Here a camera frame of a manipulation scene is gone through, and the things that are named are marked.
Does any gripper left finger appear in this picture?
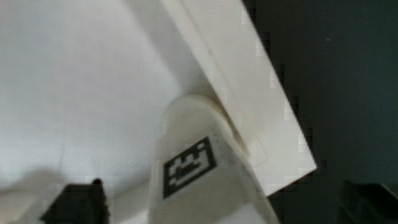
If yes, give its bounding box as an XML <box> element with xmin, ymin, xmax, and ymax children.
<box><xmin>40</xmin><ymin>179</ymin><xmax>111</xmax><ymax>224</ymax></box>

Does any white right fence wall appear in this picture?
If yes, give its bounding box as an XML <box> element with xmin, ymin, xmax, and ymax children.
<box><xmin>161</xmin><ymin>0</ymin><xmax>317</xmax><ymax>194</ymax></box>

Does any white table leg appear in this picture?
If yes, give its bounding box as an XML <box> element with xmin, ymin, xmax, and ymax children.
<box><xmin>150</xmin><ymin>95</ymin><xmax>281</xmax><ymax>224</ymax></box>

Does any white square table top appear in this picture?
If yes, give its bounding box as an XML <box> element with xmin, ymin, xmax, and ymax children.
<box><xmin>0</xmin><ymin>0</ymin><xmax>212</xmax><ymax>224</ymax></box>

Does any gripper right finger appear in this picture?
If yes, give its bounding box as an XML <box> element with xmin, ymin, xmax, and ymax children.
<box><xmin>336</xmin><ymin>181</ymin><xmax>398</xmax><ymax>224</ymax></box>

